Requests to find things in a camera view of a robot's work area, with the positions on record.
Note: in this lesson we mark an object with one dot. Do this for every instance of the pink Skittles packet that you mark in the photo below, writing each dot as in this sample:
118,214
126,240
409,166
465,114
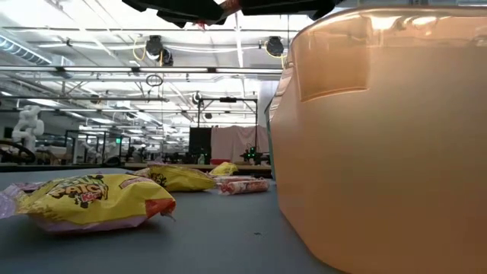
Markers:
28,186

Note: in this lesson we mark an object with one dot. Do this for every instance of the black robot with green lights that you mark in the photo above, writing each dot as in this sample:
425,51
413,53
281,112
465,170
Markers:
250,154

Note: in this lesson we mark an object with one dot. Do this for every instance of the black upright panel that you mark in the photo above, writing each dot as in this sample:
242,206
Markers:
199,142

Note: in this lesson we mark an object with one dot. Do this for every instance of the yellow Sour Patch Kids packet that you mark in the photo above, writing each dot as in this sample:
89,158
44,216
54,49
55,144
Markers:
179,178
95,201
224,169

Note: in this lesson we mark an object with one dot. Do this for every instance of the pink curtain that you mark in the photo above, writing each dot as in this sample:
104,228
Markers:
232,141

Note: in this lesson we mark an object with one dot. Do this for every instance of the red bin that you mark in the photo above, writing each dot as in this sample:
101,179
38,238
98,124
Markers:
220,161

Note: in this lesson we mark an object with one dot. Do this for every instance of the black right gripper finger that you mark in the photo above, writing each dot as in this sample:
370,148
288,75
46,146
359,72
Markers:
285,7

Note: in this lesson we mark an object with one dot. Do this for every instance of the black table frame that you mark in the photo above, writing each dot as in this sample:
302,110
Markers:
57,167

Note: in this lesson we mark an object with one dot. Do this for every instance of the orange plastic bin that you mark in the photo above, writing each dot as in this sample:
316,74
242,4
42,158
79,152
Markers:
380,171

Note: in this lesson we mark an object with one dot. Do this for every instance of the white spray bottle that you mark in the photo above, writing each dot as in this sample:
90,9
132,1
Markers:
201,159

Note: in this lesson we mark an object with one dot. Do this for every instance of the Smarties candy roll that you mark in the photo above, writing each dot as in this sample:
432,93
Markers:
245,186
234,178

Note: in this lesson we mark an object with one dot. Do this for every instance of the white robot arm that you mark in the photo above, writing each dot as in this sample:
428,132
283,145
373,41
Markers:
28,123

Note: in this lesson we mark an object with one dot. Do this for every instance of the wooden bench top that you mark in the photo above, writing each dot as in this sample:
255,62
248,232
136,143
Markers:
198,166

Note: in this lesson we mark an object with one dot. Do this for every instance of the black stand frame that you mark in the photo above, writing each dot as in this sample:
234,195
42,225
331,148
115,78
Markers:
228,99

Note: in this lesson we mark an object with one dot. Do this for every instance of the long ceiling light rail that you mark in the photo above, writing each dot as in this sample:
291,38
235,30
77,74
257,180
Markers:
114,69

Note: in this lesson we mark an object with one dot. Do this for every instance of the silver ceiling duct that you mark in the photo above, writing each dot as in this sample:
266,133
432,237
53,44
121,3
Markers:
23,51

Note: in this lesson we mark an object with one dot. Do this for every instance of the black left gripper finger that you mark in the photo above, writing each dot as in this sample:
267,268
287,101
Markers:
179,7
175,21

